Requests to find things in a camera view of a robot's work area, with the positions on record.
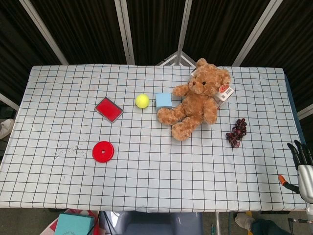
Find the grey blue plastic chair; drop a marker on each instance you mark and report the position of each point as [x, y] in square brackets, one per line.
[156, 224]

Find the white black grid tablecloth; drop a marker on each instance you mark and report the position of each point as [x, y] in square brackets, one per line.
[151, 171]

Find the dark pleated partition panel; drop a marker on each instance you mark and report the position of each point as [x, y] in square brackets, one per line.
[85, 29]
[293, 44]
[156, 27]
[217, 27]
[14, 49]

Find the white triangular partition foot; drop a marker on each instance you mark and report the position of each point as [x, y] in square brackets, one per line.
[176, 58]

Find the white partition frame post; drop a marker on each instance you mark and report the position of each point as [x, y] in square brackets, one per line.
[184, 27]
[305, 111]
[258, 31]
[8, 101]
[124, 31]
[44, 33]

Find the brown plush teddy bear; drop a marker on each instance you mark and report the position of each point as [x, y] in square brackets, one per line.
[198, 105]

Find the metal table leg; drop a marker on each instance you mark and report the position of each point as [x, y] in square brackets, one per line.
[216, 224]

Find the blue trouser leg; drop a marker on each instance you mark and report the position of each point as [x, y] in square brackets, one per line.
[267, 227]

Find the white grey shoe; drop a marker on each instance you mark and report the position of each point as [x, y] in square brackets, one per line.
[243, 220]

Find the dark purple grape bunch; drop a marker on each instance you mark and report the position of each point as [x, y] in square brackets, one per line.
[238, 128]

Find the red ink pad tray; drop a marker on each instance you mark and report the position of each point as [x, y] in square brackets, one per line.
[108, 109]

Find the light blue foam cube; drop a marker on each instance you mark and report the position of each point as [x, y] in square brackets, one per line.
[163, 100]

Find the yellow tennis ball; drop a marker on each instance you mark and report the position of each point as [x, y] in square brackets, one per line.
[142, 101]

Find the red plastic disc with hole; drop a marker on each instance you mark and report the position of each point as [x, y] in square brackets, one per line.
[103, 151]

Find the round orange hang tag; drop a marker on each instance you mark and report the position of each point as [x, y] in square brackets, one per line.
[223, 89]

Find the teal box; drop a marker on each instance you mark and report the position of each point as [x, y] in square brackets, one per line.
[73, 224]

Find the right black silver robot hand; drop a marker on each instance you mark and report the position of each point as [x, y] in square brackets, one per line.
[305, 178]

